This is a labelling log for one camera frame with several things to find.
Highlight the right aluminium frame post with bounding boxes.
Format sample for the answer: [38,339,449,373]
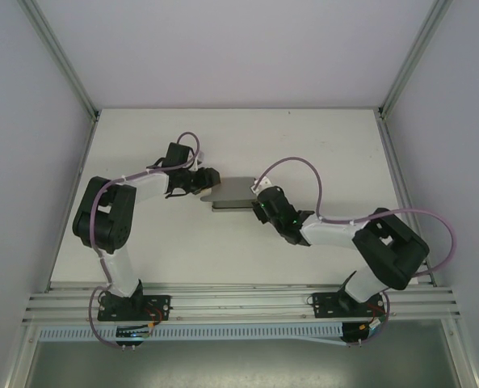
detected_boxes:
[378,0,454,119]

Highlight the aluminium mounting rail beam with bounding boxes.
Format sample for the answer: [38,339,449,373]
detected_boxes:
[20,282,464,324]

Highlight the grey corrugated cardboard box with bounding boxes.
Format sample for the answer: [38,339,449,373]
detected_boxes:
[198,175,263,213]

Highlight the white slotted cable duct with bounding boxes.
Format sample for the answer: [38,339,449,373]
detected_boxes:
[36,321,345,341]

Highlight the right lower aluminium frame leg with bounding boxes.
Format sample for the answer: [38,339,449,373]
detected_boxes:
[443,321,479,388]

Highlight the right base red black wires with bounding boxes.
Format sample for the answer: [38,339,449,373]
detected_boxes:
[359,305,388,331]

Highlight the left black controller board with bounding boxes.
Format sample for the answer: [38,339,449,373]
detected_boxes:
[116,327,151,351]

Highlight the left base red black wires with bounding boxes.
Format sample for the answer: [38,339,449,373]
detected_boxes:
[144,309,163,331]

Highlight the aluminium frame post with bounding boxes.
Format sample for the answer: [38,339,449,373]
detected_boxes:
[19,0,101,122]
[378,0,454,119]

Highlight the left aluminium frame post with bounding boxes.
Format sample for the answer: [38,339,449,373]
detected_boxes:
[19,0,101,122]

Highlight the left aluminium table edge rail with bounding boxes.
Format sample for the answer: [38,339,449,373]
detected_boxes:
[44,112,101,292]

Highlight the aluminium frame leg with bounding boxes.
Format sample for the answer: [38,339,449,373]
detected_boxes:
[443,321,479,388]
[4,323,38,388]

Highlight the black controller board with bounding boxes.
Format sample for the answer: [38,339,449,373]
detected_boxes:
[116,327,151,351]
[342,323,381,348]

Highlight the left lower aluminium frame leg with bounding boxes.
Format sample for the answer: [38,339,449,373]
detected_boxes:
[4,323,38,388]

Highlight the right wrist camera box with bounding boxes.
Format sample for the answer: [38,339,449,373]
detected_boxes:
[250,175,272,194]

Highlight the right black controller board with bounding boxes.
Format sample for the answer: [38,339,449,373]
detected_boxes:
[342,323,381,348]

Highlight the base red black wires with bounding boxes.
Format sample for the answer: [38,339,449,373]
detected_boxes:
[359,305,388,331]
[144,309,163,331]

